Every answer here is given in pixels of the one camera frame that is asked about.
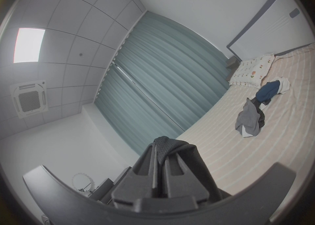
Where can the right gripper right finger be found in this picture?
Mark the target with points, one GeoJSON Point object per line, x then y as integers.
{"type": "Point", "coordinates": [187, 189]}

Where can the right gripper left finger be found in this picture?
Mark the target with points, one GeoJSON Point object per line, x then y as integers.
{"type": "Point", "coordinates": [133, 187]}

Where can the black T-shirt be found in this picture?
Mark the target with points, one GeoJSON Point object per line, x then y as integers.
{"type": "Point", "coordinates": [189, 152]}

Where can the bed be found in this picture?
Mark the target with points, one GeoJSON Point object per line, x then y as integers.
{"type": "Point", "coordinates": [246, 165]}

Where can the blue-green curtain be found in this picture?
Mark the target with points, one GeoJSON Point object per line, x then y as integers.
{"type": "Point", "coordinates": [128, 115]}
{"type": "Point", "coordinates": [172, 59]}

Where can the white garment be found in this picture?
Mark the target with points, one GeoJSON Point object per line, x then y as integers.
{"type": "Point", "coordinates": [246, 133]}
{"type": "Point", "coordinates": [284, 86]}

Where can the grey garment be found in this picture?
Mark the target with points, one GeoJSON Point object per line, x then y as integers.
{"type": "Point", "coordinates": [247, 120]}

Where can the black garment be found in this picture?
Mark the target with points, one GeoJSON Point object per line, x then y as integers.
{"type": "Point", "coordinates": [260, 119]}

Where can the dark blue garment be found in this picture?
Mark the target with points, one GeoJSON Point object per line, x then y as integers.
{"type": "Point", "coordinates": [267, 91]}

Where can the grey bedside table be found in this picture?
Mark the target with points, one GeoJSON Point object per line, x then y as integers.
{"type": "Point", "coordinates": [232, 62]}

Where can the white printed pillow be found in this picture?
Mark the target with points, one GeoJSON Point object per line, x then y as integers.
{"type": "Point", "coordinates": [251, 70]}

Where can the white ceiling air conditioner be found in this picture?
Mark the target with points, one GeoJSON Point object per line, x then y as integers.
{"type": "Point", "coordinates": [29, 98]}

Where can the square ceiling light panel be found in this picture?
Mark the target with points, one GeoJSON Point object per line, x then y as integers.
{"type": "Point", "coordinates": [29, 45]}

